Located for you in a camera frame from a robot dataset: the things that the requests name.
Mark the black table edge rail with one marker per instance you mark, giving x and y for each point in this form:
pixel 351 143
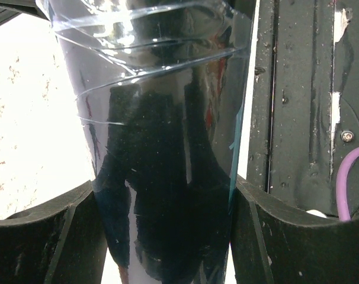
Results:
pixel 305 101

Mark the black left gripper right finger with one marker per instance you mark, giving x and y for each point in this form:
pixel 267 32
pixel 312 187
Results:
pixel 273 242

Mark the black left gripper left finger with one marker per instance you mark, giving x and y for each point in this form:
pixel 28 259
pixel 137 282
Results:
pixel 59 241

